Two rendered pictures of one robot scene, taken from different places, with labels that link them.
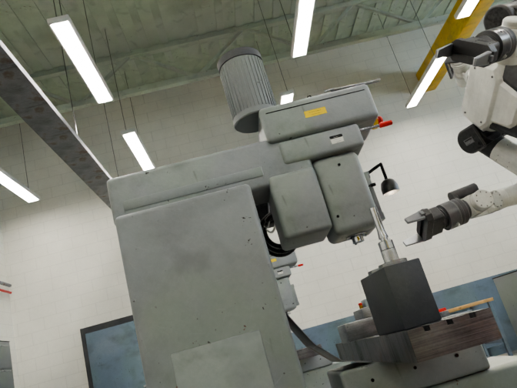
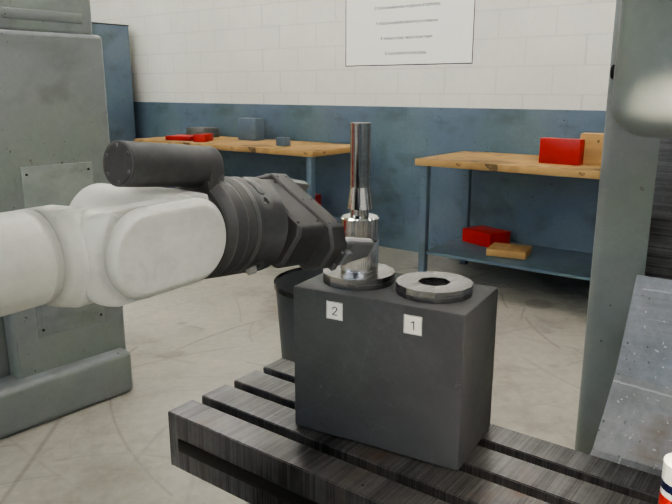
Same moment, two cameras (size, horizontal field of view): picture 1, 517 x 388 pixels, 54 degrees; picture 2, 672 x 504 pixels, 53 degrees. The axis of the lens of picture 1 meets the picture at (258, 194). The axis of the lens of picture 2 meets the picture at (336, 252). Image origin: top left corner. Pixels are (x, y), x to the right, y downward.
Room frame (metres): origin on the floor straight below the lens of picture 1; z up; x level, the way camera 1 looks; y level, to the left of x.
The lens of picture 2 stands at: (2.10, -0.96, 1.35)
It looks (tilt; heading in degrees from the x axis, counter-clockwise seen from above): 14 degrees down; 132
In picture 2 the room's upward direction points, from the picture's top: straight up
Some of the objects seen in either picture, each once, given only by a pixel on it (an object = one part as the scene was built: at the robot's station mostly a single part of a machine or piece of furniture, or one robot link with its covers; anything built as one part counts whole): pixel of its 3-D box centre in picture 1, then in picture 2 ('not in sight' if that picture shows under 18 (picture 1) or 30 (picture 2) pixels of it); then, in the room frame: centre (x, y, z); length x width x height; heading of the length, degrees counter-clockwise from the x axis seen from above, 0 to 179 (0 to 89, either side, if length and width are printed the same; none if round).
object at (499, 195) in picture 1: (482, 203); (122, 242); (1.66, -0.71, 1.24); 0.13 x 0.09 x 0.07; 98
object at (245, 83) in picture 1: (248, 90); not in sight; (1.97, -0.08, 2.05); 0.20 x 0.20 x 0.32
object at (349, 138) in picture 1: (318, 154); not in sight; (1.99, -0.29, 1.68); 0.34 x 0.24 x 0.10; 95
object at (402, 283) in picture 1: (397, 296); (393, 353); (1.63, -0.33, 1.03); 0.22 x 0.12 x 0.20; 12
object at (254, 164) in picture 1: (213, 185); not in sight; (1.95, 0.17, 1.66); 0.80 x 0.23 x 0.20; 95
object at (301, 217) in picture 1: (297, 210); not in sight; (1.97, -0.13, 1.47); 0.24 x 0.19 x 0.26; 5
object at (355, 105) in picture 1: (315, 125); not in sight; (1.99, -0.31, 1.81); 0.47 x 0.26 x 0.16; 95
